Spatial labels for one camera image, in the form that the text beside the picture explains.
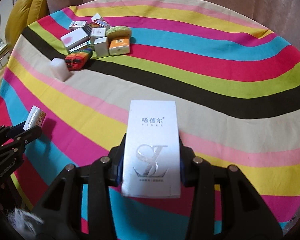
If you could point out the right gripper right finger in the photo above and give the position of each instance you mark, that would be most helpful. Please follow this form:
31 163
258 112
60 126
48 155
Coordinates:
225 204

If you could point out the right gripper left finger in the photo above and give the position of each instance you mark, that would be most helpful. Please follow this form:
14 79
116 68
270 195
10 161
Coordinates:
77 203

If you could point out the white red-lettered small box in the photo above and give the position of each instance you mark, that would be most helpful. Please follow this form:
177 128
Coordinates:
35 117

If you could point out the white foam block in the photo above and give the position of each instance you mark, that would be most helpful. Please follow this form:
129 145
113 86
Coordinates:
59 69

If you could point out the white SL logo box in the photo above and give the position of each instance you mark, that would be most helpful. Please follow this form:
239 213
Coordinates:
151 161

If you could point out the rainbow striped pack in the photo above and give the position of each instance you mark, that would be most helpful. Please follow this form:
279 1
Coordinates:
77 59

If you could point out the white Ding Zhi Dental box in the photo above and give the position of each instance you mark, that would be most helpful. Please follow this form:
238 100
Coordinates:
84 45

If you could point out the white box pink stain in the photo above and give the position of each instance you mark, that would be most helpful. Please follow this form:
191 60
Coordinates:
74 38

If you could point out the plain white carton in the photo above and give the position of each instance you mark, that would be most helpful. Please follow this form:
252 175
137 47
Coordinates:
101 46

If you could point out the white box red blue print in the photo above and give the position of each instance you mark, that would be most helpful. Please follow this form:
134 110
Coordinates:
77 24

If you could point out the white box pink logo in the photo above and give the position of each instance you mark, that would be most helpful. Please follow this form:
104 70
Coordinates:
97 33

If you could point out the orange tissue pack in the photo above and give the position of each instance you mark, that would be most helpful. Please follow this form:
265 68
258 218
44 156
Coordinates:
119 46

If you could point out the yellow-green sponge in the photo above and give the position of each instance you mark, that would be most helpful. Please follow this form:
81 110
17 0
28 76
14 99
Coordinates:
118 31

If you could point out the black box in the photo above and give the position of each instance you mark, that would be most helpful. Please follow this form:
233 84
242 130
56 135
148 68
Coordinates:
88 28

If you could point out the striped colourful cloth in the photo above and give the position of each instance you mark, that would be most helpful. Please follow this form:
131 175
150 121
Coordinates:
235 83

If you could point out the yellow leather armchair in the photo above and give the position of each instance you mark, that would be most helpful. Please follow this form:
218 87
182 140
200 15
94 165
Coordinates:
23 13

